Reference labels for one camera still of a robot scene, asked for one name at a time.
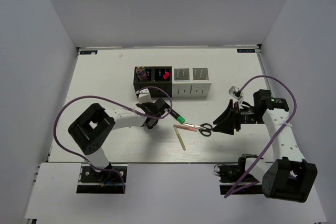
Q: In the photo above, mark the slim yellow pen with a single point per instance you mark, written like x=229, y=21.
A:
x=180, y=139

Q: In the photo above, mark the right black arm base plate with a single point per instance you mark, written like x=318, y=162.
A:
x=228, y=174

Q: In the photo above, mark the green cap black highlighter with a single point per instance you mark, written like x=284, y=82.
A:
x=177, y=116

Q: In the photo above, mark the black double pen holder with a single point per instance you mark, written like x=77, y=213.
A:
x=155, y=79

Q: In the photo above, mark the white double pen holder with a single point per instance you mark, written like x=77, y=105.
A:
x=190, y=83

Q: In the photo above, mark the black handled scissors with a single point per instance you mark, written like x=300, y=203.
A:
x=205, y=129

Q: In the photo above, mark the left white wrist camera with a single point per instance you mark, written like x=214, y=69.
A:
x=144, y=96

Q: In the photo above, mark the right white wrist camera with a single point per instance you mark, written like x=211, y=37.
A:
x=236, y=93

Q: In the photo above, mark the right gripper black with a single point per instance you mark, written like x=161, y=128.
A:
x=230, y=119

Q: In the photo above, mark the pink cap black highlighter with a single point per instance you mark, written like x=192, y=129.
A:
x=166, y=76

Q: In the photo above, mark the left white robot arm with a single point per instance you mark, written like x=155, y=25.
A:
x=92, y=127

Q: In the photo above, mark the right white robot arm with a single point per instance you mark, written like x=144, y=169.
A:
x=290, y=177

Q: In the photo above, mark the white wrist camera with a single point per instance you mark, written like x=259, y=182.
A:
x=144, y=96
x=236, y=93

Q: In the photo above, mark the slim orange pen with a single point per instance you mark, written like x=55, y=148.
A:
x=185, y=127

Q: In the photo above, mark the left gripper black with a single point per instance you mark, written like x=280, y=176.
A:
x=147, y=105

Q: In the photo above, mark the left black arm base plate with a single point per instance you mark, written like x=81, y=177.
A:
x=93, y=182

